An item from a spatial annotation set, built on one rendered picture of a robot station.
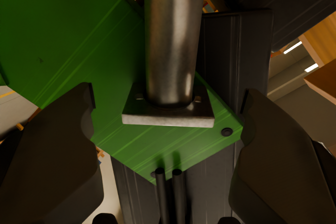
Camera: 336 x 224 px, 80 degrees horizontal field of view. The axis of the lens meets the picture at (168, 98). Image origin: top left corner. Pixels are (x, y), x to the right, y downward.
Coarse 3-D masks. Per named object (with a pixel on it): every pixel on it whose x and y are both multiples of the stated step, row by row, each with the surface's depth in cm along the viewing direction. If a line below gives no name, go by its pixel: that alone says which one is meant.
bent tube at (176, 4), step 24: (144, 0) 10; (168, 0) 9; (192, 0) 9; (144, 24) 11; (168, 24) 10; (192, 24) 10; (168, 48) 10; (192, 48) 11; (168, 72) 11; (192, 72) 12; (144, 96) 13; (168, 96) 12; (192, 96) 13; (144, 120) 12; (168, 120) 12; (192, 120) 12
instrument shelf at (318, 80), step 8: (328, 64) 60; (312, 72) 63; (320, 72) 60; (328, 72) 57; (304, 80) 64; (312, 80) 59; (320, 80) 57; (328, 80) 54; (312, 88) 62; (320, 88) 54; (328, 88) 52; (328, 96) 51
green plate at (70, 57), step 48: (0, 0) 12; (48, 0) 12; (96, 0) 12; (0, 48) 14; (48, 48) 14; (96, 48) 14; (144, 48) 14; (48, 96) 16; (96, 96) 16; (96, 144) 19; (144, 144) 19; (192, 144) 18
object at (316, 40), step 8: (320, 24) 76; (328, 24) 75; (304, 32) 78; (312, 32) 77; (320, 32) 77; (328, 32) 76; (304, 40) 81; (312, 40) 78; (320, 40) 77; (328, 40) 77; (312, 48) 79; (320, 48) 78; (328, 48) 78; (312, 56) 86; (320, 56) 79; (328, 56) 79; (320, 64) 84
